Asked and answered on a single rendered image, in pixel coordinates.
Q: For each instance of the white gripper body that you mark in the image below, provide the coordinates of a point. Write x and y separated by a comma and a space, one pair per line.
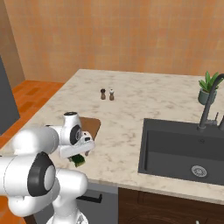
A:
76, 149

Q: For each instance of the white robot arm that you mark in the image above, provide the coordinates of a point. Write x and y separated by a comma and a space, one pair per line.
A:
35, 172

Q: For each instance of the grey dishwasher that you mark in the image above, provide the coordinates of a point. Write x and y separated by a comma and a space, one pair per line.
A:
99, 205

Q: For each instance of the green and yellow sponge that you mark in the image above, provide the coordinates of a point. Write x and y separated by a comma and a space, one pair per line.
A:
78, 160

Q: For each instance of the brown pepper shaker black top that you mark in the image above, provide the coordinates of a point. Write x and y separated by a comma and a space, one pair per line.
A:
103, 94

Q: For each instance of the green potted plant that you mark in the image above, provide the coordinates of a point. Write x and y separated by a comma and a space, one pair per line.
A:
207, 87

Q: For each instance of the brown salt shaker white top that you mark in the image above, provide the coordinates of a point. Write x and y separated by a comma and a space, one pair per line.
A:
111, 94

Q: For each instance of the dark grey sink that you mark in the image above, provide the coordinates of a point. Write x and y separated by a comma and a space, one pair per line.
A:
182, 153

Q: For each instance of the dark brown cupboard door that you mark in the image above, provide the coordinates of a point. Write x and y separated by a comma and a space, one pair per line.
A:
170, 209

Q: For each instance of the brown wooden cutting board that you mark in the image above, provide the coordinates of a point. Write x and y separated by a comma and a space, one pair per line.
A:
91, 126

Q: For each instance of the dark grey appliance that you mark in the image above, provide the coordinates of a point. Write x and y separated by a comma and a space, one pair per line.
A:
7, 100

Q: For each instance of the dark grey tap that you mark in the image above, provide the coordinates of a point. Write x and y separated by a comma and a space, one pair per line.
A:
208, 102

